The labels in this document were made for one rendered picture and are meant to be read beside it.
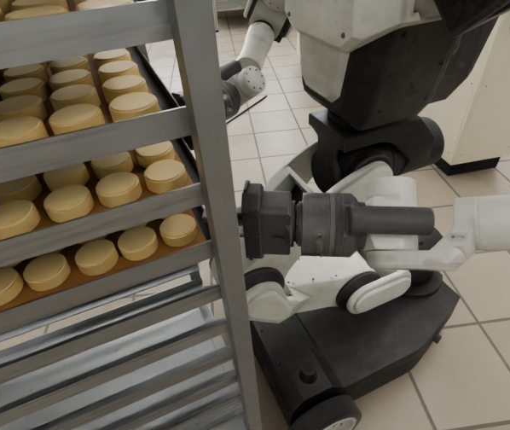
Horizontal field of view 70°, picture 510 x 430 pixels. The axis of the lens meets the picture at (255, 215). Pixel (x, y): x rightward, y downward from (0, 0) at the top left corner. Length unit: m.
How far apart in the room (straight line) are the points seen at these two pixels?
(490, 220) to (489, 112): 1.54
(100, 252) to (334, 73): 0.44
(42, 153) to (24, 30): 0.10
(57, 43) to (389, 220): 0.37
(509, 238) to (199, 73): 0.37
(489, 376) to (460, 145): 1.07
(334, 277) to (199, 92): 0.74
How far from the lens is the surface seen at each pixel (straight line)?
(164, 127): 0.37
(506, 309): 1.57
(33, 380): 1.27
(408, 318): 1.20
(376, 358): 1.10
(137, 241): 0.50
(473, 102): 1.91
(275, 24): 1.07
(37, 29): 0.34
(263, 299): 0.80
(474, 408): 1.32
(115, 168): 0.49
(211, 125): 0.35
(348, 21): 0.57
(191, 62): 0.32
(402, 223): 0.46
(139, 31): 0.34
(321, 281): 0.95
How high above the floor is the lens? 1.12
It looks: 40 degrees down
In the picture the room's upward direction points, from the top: 4 degrees counter-clockwise
